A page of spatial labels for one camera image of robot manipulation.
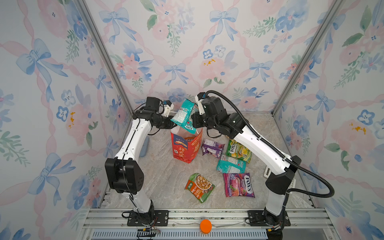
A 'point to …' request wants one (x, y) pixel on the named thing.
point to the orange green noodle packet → (199, 187)
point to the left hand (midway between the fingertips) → (177, 122)
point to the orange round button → (205, 226)
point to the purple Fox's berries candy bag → (238, 184)
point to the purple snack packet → (212, 148)
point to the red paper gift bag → (186, 144)
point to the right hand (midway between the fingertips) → (192, 114)
